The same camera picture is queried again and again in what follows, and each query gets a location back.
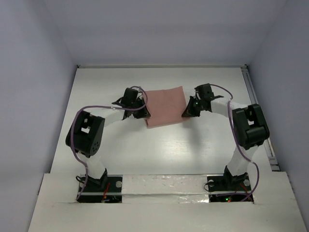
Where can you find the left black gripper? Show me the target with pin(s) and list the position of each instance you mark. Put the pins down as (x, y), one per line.
(143, 112)

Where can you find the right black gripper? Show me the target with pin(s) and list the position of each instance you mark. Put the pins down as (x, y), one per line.
(189, 111)

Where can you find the pink printed t shirt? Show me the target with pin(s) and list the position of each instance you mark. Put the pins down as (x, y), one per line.
(165, 106)

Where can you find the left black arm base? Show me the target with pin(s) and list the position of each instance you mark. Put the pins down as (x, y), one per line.
(107, 189)

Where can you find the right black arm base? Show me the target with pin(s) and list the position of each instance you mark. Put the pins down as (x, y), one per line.
(226, 188)

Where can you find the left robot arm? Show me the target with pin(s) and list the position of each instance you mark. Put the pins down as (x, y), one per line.
(85, 134)

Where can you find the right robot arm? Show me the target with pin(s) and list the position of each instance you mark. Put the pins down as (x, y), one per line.
(247, 122)

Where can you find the silver foil tape strip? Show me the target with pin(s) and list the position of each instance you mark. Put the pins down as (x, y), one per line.
(164, 189)

